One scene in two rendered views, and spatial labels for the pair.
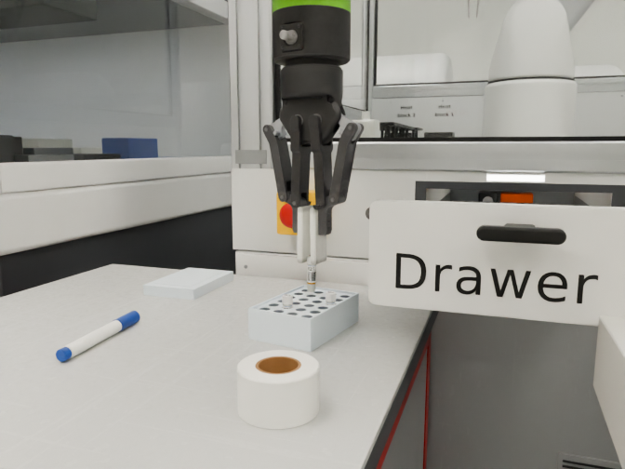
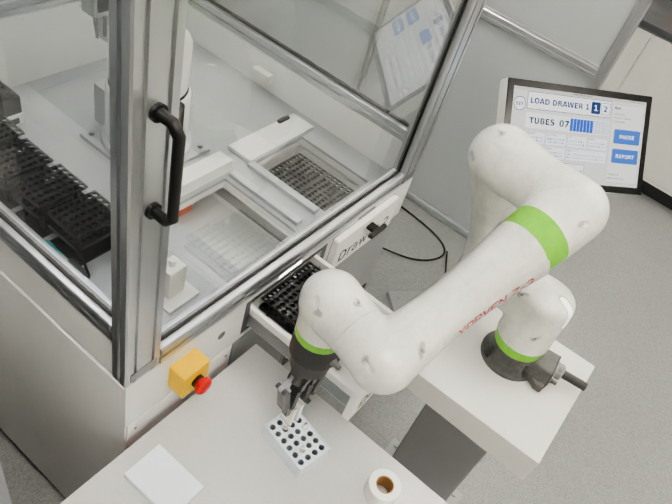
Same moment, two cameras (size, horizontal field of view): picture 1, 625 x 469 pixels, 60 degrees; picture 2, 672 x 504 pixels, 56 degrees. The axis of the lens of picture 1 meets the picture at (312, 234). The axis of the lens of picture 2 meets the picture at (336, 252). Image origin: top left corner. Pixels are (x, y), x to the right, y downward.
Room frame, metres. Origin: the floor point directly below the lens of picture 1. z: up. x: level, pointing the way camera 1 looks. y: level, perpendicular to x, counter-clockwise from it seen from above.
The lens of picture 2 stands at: (0.63, 0.71, 2.00)
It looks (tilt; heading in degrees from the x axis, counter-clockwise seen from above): 43 degrees down; 275
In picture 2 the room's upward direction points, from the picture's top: 19 degrees clockwise
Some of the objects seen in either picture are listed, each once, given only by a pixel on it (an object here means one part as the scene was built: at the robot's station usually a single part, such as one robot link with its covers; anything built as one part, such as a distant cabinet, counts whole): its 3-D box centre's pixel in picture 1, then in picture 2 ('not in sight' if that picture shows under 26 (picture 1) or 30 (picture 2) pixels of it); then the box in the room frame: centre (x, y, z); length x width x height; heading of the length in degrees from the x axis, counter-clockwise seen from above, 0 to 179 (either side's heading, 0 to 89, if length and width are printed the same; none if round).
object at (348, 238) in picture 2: not in sight; (363, 231); (0.69, -0.59, 0.87); 0.29 x 0.02 x 0.11; 71
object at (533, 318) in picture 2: not in sight; (531, 313); (0.25, -0.42, 0.99); 0.16 x 0.13 x 0.19; 147
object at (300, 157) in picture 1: (300, 162); (295, 389); (0.68, 0.01, 0.96); 0.04 x 0.01 x 0.11; 150
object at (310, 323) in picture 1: (306, 314); (295, 440); (0.64, 0.01, 0.78); 0.12 x 0.08 x 0.04; 150
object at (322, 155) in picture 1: (323, 162); (306, 382); (0.66, -0.01, 0.96); 0.04 x 0.01 x 0.11; 150
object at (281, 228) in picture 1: (299, 212); (189, 373); (0.89, 0.02, 0.88); 0.07 x 0.05 x 0.07; 71
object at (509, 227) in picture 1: (519, 233); not in sight; (0.49, -0.19, 0.91); 0.07 x 0.04 x 0.01; 71
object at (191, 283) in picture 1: (191, 282); (164, 481); (0.84, 0.19, 0.77); 0.13 x 0.09 x 0.02; 161
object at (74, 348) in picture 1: (101, 333); not in sight; (0.60, 0.24, 0.77); 0.14 x 0.02 x 0.02; 166
